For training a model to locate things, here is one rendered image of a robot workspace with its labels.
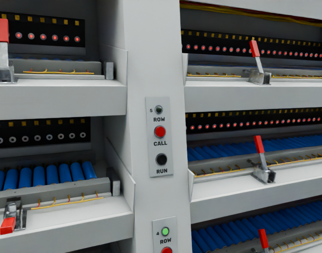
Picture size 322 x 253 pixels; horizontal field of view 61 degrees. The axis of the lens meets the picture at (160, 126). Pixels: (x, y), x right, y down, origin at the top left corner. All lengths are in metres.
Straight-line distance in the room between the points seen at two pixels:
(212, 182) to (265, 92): 0.20
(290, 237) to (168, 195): 0.37
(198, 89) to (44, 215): 0.30
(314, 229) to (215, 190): 0.34
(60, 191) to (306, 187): 0.47
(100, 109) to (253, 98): 0.28
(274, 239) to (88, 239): 0.42
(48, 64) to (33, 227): 0.24
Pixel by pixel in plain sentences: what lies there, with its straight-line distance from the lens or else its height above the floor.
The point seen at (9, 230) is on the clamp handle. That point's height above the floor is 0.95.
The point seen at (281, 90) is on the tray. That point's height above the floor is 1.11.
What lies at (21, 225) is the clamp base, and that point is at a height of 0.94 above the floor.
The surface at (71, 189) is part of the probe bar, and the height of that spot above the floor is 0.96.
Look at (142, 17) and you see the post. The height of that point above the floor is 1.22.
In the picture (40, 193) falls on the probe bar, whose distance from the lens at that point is 0.44.
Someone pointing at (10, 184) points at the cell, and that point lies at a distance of 0.48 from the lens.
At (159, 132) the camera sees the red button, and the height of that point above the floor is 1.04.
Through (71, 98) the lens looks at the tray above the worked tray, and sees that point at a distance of 0.40.
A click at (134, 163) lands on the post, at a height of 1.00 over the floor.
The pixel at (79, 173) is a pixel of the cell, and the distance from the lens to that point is 0.49.
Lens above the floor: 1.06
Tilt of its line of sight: 1 degrees down
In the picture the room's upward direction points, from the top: 3 degrees counter-clockwise
